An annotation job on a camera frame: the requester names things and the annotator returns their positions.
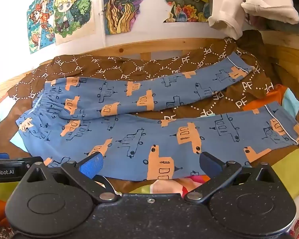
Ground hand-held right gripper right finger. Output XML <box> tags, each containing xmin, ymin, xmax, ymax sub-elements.
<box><xmin>184</xmin><ymin>152</ymin><xmax>281</xmax><ymax>204</ymax></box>

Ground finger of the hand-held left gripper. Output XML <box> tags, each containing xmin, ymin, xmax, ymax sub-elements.
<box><xmin>0</xmin><ymin>153</ymin><xmax>44</xmax><ymax>170</ymax></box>

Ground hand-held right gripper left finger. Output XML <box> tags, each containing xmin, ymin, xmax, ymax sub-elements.
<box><xmin>20</xmin><ymin>151</ymin><xmax>118</xmax><ymax>204</ymax></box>

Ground blue pants with orange print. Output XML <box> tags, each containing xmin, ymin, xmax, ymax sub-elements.
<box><xmin>16</xmin><ymin>53</ymin><xmax>299</xmax><ymax>181</ymax></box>

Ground brown patterned blanket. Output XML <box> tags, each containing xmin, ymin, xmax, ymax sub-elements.
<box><xmin>0</xmin><ymin>30</ymin><xmax>299</xmax><ymax>160</ymax></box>

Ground colourful patchwork bedsheet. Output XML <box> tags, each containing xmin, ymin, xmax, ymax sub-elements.
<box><xmin>0</xmin><ymin>85</ymin><xmax>299</xmax><ymax>239</ymax></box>

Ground white shirt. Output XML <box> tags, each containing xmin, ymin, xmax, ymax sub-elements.
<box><xmin>208</xmin><ymin>0</ymin><xmax>299</xmax><ymax>40</ymax></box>

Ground wooden bed frame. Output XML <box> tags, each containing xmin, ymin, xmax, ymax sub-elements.
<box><xmin>0</xmin><ymin>38</ymin><xmax>231</xmax><ymax>99</ymax></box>

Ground white wall pipe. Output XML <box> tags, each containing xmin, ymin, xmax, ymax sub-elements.
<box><xmin>99</xmin><ymin>9</ymin><xmax>108</xmax><ymax>48</ymax></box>

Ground orange cartoon figures wall poster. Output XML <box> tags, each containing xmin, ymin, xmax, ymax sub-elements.
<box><xmin>27</xmin><ymin>0</ymin><xmax>57</xmax><ymax>54</ymax></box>

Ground wooden shelf frame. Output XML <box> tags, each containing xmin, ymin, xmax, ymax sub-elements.
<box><xmin>260</xmin><ymin>30</ymin><xmax>299</xmax><ymax>81</ymax></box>

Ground blond cartoon figure wall poster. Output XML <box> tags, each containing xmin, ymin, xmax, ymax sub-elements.
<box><xmin>53</xmin><ymin>0</ymin><xmax>97</xmax><ymax>46</ymax></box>

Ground colourful landscape wall poster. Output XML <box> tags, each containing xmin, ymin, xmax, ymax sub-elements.
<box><xmin>154</xmin><ymin>0</ymin><xmax>213</xmax><ymax>23</ymax></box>

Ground swirl pattern wall poster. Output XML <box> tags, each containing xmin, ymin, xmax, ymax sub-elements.
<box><xmin>103</xmin><ymin>0</ymin><xmax>154</xmax><ymax>36</ymax></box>

